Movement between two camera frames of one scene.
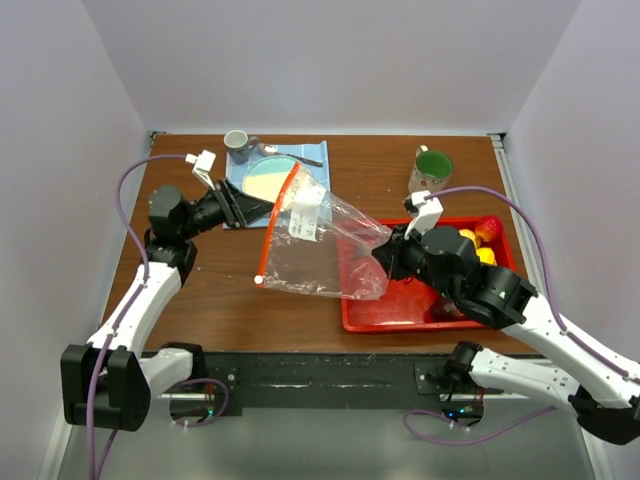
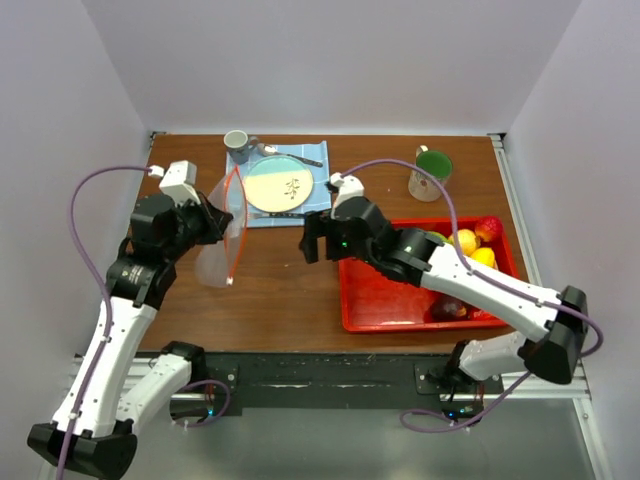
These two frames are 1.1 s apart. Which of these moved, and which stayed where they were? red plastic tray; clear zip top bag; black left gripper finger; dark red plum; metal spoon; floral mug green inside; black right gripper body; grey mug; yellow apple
Moved: black right gripper body; black left gripper finger; clear zip top bag
Stayed: dark red plum; yellow apple; floral mug green inside; grey mug; red plastic tray; metal spoon
